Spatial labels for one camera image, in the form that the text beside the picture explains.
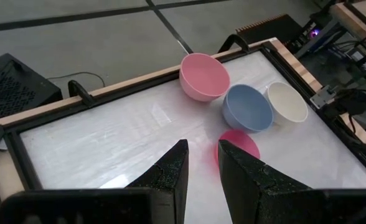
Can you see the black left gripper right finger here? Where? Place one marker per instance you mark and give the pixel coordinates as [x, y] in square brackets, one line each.
[264, 199]

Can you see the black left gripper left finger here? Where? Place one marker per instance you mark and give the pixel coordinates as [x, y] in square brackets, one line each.
[108, 205]

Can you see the magenta translucent plastic bowl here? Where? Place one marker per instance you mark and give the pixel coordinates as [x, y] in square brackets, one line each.
[243, 141]

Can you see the blue-grey opaque bowl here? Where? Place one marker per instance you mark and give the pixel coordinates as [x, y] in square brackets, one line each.
[246, 109]

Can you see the pink opaque bowl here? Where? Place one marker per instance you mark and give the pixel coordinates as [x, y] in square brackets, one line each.
[203, 77]

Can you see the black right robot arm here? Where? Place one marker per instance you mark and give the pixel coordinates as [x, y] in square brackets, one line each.
[360, 102]

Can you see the white opaque bowl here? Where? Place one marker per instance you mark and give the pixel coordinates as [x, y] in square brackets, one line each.
[287, 102]

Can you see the black table clamp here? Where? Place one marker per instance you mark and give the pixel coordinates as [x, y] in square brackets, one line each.
[240, 40]
[80, 91]

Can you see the black perforated computer case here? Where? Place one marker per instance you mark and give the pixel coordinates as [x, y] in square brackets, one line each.
[15, 90]

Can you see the black finned heat sink box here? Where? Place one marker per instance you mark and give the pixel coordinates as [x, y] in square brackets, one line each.
[270, 29]

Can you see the black device with purple light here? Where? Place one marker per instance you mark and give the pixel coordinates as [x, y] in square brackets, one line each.
[315, 32]

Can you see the grey metal mounting bracket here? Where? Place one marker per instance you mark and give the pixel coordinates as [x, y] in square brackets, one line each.
[321, 97]

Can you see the black metal table frame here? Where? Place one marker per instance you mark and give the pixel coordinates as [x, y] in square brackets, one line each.
[133, 89]

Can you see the wooden workbench with black frame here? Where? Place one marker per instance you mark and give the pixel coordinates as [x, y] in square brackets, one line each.
[354, 25]

